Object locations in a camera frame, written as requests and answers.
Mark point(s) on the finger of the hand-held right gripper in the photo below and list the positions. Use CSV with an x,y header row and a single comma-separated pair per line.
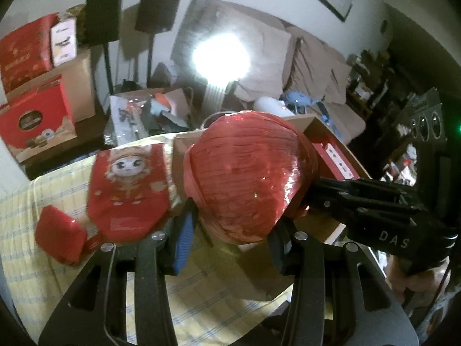
x,y
360,209
367,187

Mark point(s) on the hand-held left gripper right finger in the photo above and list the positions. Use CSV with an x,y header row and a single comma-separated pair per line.
x,y
279,250

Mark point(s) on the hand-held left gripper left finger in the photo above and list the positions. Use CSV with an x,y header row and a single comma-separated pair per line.
x,y
183,238

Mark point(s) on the red box with white label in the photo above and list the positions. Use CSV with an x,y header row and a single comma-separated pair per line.
x,y
335,160

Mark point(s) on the brown cardboard box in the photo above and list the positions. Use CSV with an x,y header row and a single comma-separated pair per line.
x,y
324,129

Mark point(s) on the red cartoon print bag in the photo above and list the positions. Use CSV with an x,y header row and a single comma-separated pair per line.
x,y
126,187

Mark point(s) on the round red lantern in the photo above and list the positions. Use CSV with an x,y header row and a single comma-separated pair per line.
x,y
248,173

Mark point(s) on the red foil snack packet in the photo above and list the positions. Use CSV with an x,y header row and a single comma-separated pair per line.
x,y
59,236

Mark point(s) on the person's right hand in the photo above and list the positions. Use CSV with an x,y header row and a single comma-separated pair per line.
x,y
398,277

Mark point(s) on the dark cluttered shelf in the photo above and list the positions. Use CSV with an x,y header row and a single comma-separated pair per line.
x,y
381,115

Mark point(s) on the beige sofa cushion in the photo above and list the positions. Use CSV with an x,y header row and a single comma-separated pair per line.
x,y
266,61
313,66
340,84

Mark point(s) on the blue plush toy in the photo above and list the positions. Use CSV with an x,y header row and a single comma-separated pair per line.
x,y
299,101

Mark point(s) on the white plush toy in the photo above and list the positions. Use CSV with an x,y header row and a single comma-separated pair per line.
x,y
268,106

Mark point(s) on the cardboard box of clutter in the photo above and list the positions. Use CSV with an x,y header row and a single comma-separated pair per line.
x,y
144,111

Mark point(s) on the beige sofa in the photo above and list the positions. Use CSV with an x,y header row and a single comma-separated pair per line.
x,y
313,61

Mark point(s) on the dark wooden low table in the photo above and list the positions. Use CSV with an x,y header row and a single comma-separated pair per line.
x,y
86,137

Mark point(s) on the yellow checked tablecloth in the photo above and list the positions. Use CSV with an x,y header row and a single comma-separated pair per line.
x,y
43,295

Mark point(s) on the black speaker stand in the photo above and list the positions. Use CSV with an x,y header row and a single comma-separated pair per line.
x,y
108,68
150,61

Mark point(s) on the large brown carton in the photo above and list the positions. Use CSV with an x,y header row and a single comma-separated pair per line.
x,y
81,86

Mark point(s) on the red chocolate gift box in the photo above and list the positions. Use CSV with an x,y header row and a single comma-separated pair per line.
x,y
36,119

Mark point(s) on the small white box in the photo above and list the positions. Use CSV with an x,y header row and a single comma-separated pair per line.
x,y
64,43

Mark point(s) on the black speaker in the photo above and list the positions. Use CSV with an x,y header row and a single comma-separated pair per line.
x,y
102,16
158,9

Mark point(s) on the flat red gift box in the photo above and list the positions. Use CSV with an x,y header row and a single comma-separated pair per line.
x,y
25,54

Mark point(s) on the gold patterned box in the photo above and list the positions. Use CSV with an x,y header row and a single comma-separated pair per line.
x,y
74,14

